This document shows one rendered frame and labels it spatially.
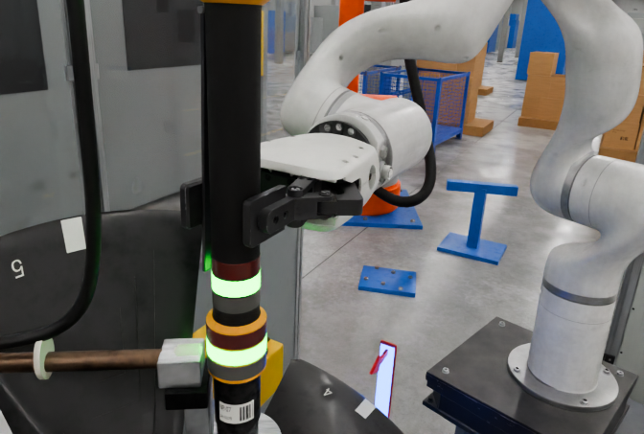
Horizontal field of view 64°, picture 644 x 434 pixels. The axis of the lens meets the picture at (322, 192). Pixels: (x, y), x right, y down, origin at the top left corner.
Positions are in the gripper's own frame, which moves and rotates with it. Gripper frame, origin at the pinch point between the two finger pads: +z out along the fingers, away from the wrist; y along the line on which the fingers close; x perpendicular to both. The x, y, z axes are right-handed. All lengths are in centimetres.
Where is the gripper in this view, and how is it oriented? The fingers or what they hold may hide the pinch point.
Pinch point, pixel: (232, 208)
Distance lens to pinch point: 35.0
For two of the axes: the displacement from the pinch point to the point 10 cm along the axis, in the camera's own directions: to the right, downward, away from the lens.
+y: -8.7, -1.9, 4.5
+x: 0.5, -9.5, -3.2
